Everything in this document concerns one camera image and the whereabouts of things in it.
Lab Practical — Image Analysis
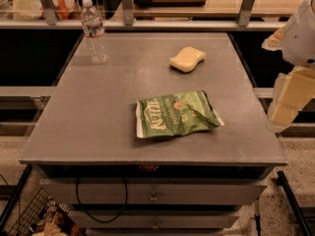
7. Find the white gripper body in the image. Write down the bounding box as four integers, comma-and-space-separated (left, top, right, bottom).
282, 0, 315, 68

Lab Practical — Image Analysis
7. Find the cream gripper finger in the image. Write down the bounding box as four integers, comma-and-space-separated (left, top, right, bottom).
262, 27, 284, 51
267, 66, 315, 129

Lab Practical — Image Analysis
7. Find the yellow sponge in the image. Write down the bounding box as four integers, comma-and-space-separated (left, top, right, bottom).
168, 46, 206, 73

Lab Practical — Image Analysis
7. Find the green Kettle chips bag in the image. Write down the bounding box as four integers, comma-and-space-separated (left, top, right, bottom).
136, 90, 224, 139

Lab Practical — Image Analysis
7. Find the clear plastic water bottle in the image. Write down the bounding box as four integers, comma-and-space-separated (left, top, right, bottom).
81, 0, 108, 64

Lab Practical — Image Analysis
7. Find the grey drawer cabinet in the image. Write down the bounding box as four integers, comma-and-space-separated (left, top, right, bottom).
38, 164, 270, 236

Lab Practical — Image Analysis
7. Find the metal railing shelf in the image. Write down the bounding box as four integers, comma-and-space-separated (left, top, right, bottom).
0, 0, 285, 32

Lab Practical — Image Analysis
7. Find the white orange plastic bag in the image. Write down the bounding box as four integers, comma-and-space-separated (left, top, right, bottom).
13, 0, 77, 20

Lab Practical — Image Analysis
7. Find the black cable loop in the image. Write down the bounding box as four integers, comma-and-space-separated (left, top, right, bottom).
75, 176, 129, 224

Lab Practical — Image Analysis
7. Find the black wire basket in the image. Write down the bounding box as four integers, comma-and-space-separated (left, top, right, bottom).
6, 187, 72, 236

